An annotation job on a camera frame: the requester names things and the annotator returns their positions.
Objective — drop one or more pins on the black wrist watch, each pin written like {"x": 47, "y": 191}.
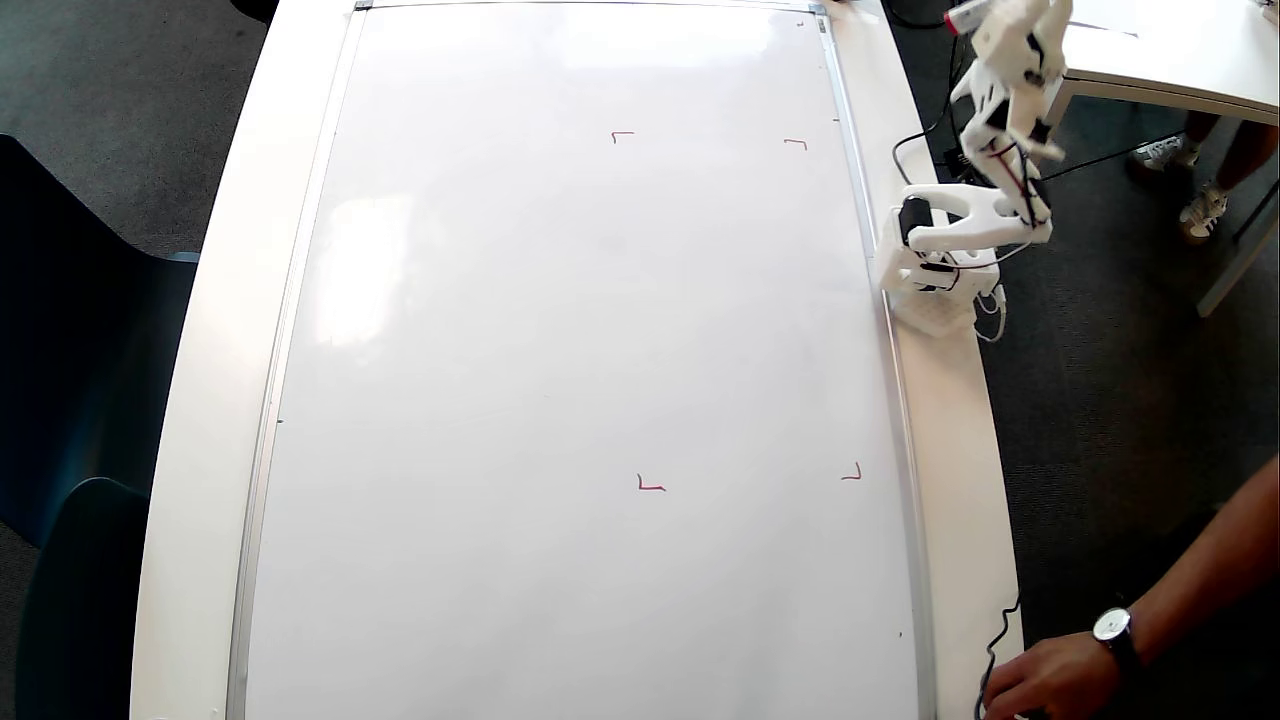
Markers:
{"x": 1115, "y": 628}

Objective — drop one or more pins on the bare hand by watch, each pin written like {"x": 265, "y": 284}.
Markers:
{"x": 1060, "y": 680}

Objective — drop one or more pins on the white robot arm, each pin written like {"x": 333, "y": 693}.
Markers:
{"x": 975, "y": 205}

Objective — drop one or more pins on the bare forearm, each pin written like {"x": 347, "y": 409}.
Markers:
{"x": 1215, "y": 560}

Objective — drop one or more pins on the white whiteboard with metal frame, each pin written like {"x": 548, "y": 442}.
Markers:
{"x": 550, "y": 350}

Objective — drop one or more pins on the white sneaker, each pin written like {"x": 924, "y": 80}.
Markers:
{"x": 1165, "y": 153}
{"x": 1205, "y": 212}

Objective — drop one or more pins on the black power adapter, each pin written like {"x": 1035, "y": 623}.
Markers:
{"x": 955, "y": 160}

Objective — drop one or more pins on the red capped marker pen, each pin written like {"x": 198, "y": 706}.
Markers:
{"x": 952, "y": 20}

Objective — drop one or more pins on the dark blue chair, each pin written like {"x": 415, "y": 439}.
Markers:
{"x": 80, "y": 600}
{"x": 80, "y": 350}

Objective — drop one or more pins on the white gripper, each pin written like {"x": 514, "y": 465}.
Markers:
{"x": 985, "y": 17}

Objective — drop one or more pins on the white side table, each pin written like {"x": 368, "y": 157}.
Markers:
{"x": 1180, "y": 50}

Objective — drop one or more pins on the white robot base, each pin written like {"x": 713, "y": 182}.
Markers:
{"x": 930, "y": 300}

